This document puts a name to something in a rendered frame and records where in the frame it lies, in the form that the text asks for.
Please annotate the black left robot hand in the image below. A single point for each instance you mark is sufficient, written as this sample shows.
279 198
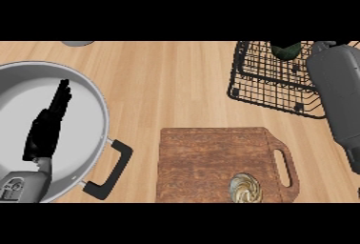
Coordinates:
45 126

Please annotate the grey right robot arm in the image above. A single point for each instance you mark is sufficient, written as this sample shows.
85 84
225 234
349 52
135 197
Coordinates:
340 95

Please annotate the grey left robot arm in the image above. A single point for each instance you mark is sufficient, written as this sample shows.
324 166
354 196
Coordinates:
25 184

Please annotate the brown wooden cutting board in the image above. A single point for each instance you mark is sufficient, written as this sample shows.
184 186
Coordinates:
211 158

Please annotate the grey round object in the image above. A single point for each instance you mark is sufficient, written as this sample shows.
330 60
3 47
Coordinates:
76 43

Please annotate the dark green vegetable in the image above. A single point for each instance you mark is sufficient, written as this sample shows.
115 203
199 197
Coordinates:
286 51

